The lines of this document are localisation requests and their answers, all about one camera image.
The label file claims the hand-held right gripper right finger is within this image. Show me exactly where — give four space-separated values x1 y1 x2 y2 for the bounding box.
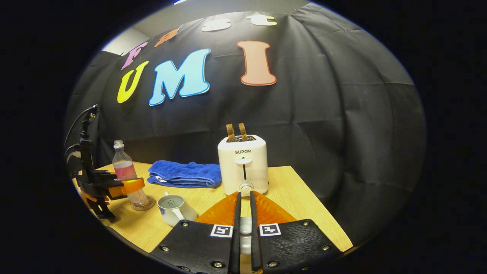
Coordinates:
249 190 341 274

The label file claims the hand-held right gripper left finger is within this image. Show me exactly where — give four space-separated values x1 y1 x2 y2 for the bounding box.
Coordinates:
150 191 242 274

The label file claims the white teacup lid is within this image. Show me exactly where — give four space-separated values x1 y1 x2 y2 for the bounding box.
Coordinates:
240 217 252 255

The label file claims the clear plastic water bottle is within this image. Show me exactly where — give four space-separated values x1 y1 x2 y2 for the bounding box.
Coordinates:
113 140 150 208

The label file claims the round brown coaster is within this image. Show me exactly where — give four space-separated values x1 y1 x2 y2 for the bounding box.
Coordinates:
129 195 156 212

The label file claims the white blue patterned teacup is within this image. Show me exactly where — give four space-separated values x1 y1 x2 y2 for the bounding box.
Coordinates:
157 191 199 228

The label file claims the folded blue towel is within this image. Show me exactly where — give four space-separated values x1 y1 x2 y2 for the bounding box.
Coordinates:
147 160 222 189

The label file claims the white toaster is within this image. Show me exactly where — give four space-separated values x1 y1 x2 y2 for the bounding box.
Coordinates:
218 134 269 197

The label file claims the black cable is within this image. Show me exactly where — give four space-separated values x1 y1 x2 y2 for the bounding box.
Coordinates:
64 107 94 153

